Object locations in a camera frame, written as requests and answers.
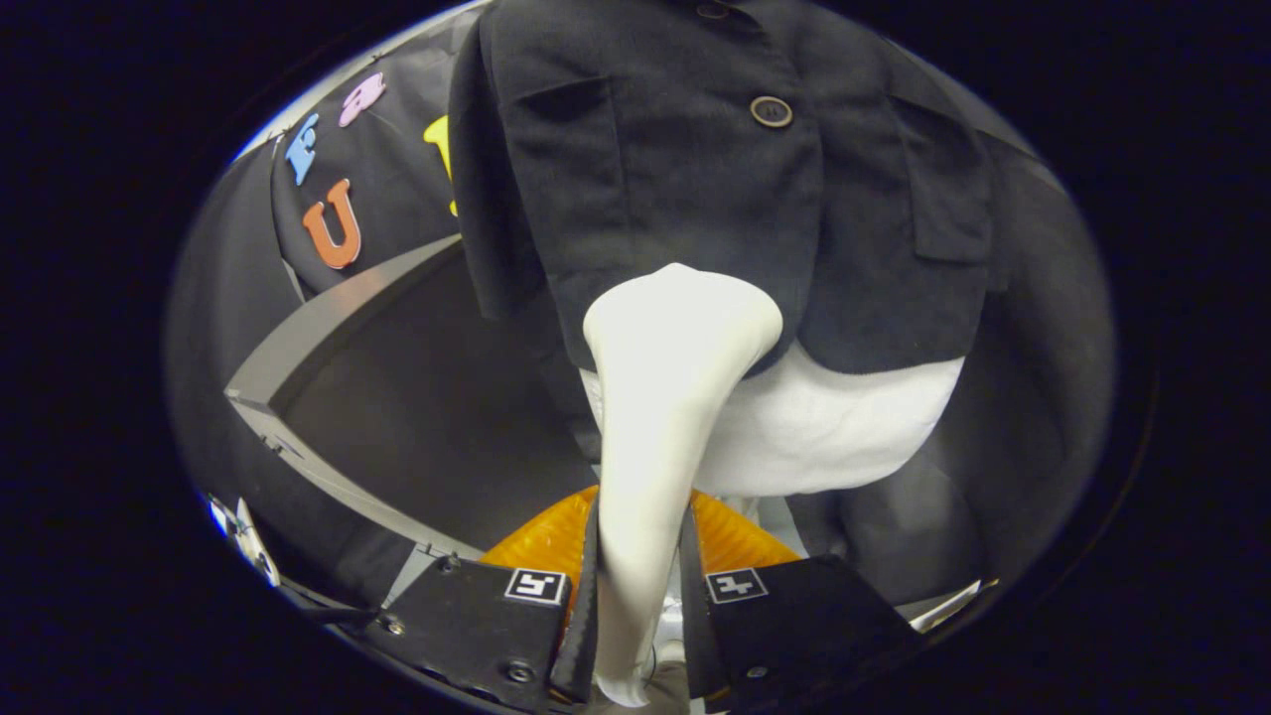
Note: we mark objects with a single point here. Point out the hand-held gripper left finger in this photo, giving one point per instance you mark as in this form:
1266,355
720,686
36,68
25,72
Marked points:
586,636

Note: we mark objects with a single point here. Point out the flat cardboard piece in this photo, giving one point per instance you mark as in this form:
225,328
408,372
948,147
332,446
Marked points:
953,606

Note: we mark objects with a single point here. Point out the grey cabinet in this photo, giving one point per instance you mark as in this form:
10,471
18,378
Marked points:
417,397

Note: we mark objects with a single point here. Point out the white mannequin torso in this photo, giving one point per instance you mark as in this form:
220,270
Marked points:
824,437

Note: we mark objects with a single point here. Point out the black jacket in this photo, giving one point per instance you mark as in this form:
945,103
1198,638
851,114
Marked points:
675,179

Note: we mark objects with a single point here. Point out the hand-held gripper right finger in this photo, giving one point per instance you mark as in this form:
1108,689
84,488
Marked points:
695,636

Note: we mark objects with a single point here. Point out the black backdrop cloth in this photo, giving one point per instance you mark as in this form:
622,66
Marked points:
1043,397

